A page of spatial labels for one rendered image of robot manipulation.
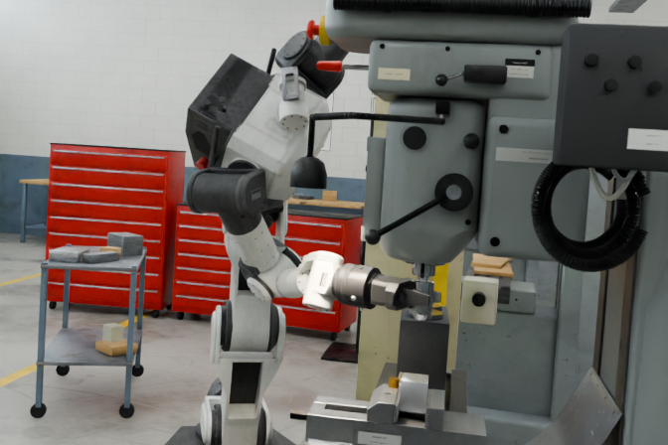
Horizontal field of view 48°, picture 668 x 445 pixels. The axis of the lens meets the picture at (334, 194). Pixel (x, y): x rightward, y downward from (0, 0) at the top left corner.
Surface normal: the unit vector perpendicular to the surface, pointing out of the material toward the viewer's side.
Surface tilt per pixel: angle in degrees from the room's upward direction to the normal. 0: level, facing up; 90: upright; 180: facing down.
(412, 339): 90
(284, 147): 58
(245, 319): 81
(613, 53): 90
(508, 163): 90
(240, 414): 28
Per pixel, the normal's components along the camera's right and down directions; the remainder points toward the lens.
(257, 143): 0.22, -0.47
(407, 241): -0.18, 0.50
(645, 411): -0.77, -0.04
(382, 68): -0.17, 0.04
